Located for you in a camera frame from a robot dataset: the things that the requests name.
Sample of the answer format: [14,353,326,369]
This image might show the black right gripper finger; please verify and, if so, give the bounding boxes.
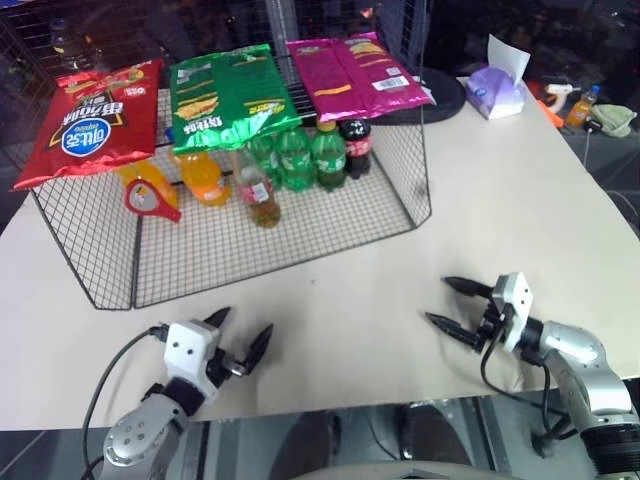
[424,312,481,350]
[441,275,494,299]

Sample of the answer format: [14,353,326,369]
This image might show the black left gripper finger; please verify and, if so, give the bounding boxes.
[243,323,275,374]
[202,306,233,330]

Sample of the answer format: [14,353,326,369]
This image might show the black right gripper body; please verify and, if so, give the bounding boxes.
[472,298,515,354]

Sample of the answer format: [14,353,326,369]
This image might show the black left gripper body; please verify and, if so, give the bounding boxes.
[205,344,249,389]

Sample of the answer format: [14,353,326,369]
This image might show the glass bottle with amber drink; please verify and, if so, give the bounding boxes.
[232,147,282,229]

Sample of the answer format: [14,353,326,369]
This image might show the orange soda plastic bottle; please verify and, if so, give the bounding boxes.
[174,151,231,207]

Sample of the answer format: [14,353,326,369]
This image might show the green soda plastic bottle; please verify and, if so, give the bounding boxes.
[248,133,282,190]
[310,119,349,194]
[274,127,317,194]

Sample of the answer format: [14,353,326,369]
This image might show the small cola plastic bottle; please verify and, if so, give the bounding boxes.
[338,117,374,180]

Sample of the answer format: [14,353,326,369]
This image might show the orange drink bottle blue cap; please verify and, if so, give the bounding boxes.
[565,85,601,130]

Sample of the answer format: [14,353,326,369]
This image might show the dark rounded shape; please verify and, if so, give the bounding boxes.
[398,399,472,467]

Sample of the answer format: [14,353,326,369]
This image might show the grey robot torso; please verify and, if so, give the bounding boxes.
[299,462,501,480]

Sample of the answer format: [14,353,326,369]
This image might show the orange red snack pouch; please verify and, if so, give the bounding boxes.
[113,159,180,211]

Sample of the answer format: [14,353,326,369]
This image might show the black round pad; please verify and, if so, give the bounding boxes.
[374,67,467,125]

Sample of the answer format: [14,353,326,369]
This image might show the purple tissue pack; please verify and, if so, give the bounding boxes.
[464,33,532,121]

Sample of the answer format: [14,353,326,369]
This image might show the white glue gun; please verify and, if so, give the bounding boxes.
[537,82,584,114]

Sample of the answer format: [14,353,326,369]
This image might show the green chip bag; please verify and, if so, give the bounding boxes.
[167,43,304,155]

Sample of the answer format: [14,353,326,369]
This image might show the green crumpled cloth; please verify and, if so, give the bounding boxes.
[592,103,639,137]

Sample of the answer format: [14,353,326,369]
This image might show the red chip bag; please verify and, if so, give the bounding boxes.
[10,58,166,192]

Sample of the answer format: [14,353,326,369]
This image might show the magenta chip bag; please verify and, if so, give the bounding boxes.
[284,32,435,124]

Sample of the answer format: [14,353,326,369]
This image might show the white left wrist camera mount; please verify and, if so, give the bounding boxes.
[163,321,229,401]

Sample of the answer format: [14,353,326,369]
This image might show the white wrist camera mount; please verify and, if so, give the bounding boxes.
[489,272,535,355]
[163,321,229,401]

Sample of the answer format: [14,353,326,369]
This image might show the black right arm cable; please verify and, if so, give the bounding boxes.
[479,305,576,444]

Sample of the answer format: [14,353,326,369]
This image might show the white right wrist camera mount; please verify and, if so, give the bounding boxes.
[489,272,535,355]

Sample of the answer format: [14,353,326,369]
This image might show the black wire mesh rack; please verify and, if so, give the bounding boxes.
[29,54,434,311]

